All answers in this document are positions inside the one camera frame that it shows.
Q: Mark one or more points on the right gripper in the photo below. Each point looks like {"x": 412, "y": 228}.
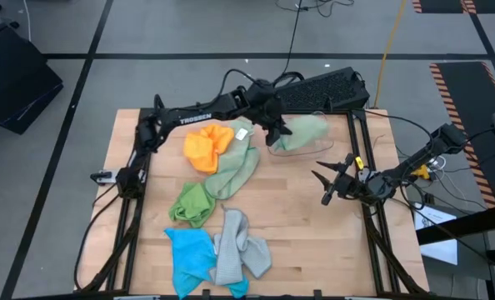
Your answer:
{"x": 351, "y": 185}

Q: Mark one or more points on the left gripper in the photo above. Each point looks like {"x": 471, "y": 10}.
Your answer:
{"x": 266, "y": 104}

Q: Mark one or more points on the pale green microfiber towel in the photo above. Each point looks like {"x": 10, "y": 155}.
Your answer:
{"x": 235, "y": 166}
{"x": 306, "y": 131}

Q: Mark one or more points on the grey waffle microfiber towel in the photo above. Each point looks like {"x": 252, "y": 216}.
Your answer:
{"x": 231, "y": 250}

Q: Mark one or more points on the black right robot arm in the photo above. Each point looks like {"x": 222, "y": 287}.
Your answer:
{"x": 418, "y": 158}

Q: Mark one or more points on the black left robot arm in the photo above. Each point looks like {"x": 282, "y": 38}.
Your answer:
{"x": 197, "y": 118}

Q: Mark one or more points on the orange microfiber towel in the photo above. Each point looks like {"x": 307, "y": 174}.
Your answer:
{"x": 206, "y": 150}

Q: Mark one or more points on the bright green microfiber towel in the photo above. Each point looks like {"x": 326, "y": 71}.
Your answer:
{"x": 189, "y": 208}

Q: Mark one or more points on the turquoise blue microfiber towel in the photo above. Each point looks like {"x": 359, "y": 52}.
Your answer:
{"x": 189, "y": 258}

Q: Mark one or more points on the clear plastic bin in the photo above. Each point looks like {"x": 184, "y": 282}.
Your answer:
{"x": 318, "y": 146}

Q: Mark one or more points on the grey metal mounting plate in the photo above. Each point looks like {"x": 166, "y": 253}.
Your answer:
{"x": 110, "y": 177}
{"x": 364, "y": 174}

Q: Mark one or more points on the black perforated computer case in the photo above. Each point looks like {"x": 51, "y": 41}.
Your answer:
{"x": 326, "y": 89}

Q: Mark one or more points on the yellow plug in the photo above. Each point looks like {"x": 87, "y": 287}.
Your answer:
{"x": 422, "y": 171}

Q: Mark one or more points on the white paper sheet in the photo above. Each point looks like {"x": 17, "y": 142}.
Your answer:
{"x": 439, "y": 250}

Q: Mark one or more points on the black metal beam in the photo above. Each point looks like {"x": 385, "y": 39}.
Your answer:
{"x": 460, "y": 227}

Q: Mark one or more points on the black hazard-striped floor mat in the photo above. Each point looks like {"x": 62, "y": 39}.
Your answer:
{"x": 439, "y": 5}
{"x": 468, "y": 96}

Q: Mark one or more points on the large black equipment case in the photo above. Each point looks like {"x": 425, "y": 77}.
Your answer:
{"x": 14, "y": 83}

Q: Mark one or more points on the black metal table frame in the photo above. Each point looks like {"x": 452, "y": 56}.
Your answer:
{"x": 214, "y": 111}

